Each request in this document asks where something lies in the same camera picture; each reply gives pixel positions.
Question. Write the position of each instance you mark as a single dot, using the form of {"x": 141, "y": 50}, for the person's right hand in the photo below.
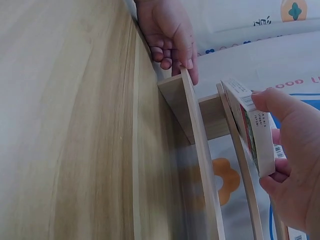
{"x": 302, "y": 150}

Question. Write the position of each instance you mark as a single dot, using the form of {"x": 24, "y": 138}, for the person's left hand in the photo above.
{"x": 162, "y": 22}

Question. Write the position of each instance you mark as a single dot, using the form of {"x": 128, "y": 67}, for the white book with red cover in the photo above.
{"x": 260, "y": 140}

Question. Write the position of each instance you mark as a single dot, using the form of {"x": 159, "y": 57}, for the light wooden divider rack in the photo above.
{"x": 196, "y": 120}

